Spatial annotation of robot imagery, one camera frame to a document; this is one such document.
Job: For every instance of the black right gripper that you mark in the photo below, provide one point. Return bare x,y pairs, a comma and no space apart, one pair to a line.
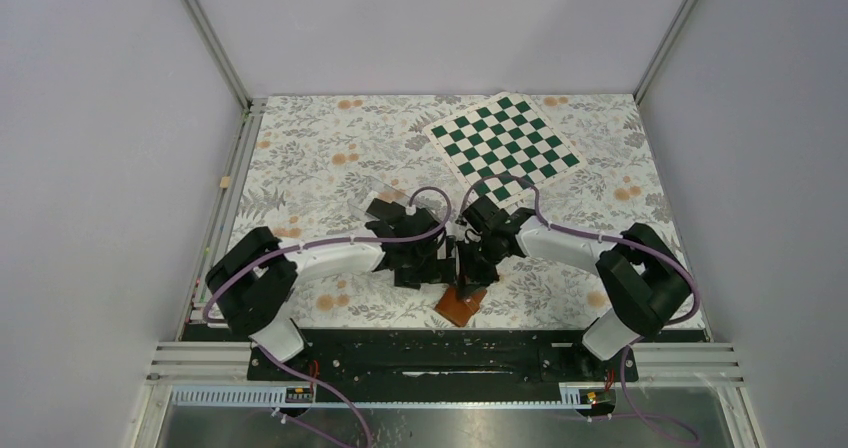
470,276

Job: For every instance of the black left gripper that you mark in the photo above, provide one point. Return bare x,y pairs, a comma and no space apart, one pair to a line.
440,270

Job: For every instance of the brown leather card holder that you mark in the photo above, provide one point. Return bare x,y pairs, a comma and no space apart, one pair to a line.
459,310

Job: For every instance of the clear acrylic card box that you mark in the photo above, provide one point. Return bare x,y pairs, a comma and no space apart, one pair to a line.
378,196

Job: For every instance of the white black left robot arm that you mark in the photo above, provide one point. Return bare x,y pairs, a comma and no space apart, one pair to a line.
252,283

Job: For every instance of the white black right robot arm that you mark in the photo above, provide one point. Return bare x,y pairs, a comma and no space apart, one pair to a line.
643,280

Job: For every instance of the green white checkered mat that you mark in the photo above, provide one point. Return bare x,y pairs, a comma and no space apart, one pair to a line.
504,134

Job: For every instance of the floral patterned table cloth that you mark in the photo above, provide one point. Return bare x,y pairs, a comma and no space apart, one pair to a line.
311,152

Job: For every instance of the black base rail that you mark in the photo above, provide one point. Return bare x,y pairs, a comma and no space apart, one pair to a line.
424,365

